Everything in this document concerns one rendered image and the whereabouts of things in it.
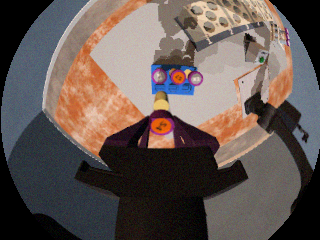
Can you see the white sample tube with purple cap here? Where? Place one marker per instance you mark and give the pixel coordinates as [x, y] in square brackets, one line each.
[283, 30]

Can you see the plastic tube with dark red cap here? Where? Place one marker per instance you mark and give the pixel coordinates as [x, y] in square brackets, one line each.
[159, 76]

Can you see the white sample tube with magenta cap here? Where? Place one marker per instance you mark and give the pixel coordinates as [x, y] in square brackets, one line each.
[283, 41]

